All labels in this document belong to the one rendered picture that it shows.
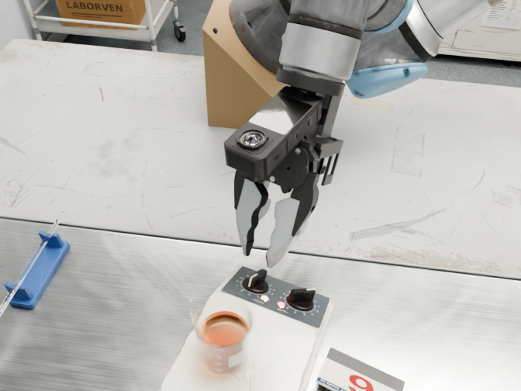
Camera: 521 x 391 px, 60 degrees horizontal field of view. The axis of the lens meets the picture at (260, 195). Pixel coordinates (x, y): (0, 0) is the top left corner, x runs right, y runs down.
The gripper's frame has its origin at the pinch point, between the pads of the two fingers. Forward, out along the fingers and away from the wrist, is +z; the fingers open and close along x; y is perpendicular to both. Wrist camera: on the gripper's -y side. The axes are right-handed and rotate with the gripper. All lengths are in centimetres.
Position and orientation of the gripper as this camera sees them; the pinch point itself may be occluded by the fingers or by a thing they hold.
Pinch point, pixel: (257, 252)
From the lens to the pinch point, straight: 51.4
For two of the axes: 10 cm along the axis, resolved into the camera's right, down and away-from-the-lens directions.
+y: 5.2, -1.6, 8.4
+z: -2.3, 9.2, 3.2
